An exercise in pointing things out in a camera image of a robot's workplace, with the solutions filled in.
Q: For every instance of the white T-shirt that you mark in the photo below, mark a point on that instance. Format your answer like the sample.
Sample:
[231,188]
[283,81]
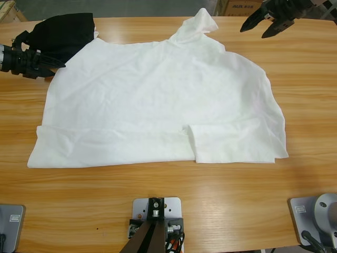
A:
[158,105]

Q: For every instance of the grey base plate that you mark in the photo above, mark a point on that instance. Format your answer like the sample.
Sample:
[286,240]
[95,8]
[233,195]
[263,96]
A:
[13,226]
[301,210]

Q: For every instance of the pale folded garment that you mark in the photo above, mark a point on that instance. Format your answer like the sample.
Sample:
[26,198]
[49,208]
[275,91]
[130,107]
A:
[96,33]

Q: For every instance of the cardboard box with AUX print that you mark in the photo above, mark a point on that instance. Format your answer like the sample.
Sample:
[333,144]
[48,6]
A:
[243,6]

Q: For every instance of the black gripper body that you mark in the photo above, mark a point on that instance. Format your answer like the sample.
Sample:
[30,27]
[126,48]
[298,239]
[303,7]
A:
[21,64]
[287,10]

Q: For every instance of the white mount plate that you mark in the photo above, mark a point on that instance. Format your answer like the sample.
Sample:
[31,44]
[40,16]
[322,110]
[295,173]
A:
[173,208]

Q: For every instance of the dark camera post with bracket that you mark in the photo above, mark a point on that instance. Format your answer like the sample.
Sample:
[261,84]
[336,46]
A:
[150,232]

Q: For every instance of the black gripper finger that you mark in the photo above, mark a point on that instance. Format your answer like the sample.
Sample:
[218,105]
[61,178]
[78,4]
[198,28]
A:
[52,61]
[43,72]
[275,30]
[255,18]

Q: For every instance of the black folded garment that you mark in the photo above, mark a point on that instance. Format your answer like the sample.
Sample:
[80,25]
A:
[65,34]

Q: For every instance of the wooden crate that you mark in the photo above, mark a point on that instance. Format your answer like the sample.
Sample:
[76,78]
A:
[9,10]

